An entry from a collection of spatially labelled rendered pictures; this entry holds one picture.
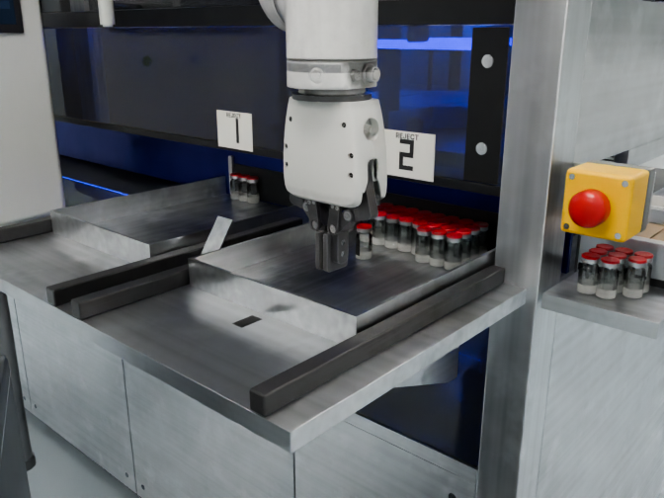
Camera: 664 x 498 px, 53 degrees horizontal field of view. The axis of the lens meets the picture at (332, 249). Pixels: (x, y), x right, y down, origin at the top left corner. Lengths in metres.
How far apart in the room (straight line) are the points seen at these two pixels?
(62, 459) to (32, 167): 0.97
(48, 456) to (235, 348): 1.56
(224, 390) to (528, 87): 0.46
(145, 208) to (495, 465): 0.69
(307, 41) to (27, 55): 0.94
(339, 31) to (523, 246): 0.36
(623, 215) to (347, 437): 0.58
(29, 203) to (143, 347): 0.85
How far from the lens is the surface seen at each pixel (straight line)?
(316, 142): 0.63
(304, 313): 0.68
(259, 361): 0.63
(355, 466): 1.13
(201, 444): 1.46
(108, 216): 1.14
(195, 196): 1.23
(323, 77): 0.60
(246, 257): 0.87
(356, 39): 0.60
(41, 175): 1.50
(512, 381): 0.89
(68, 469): 2.11
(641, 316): 0.80
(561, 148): 0.80
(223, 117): 1.12
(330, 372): 0.59
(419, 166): 0.87
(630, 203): 0.76
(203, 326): 0.71
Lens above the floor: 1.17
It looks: 18 degrees down
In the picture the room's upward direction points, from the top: straight up
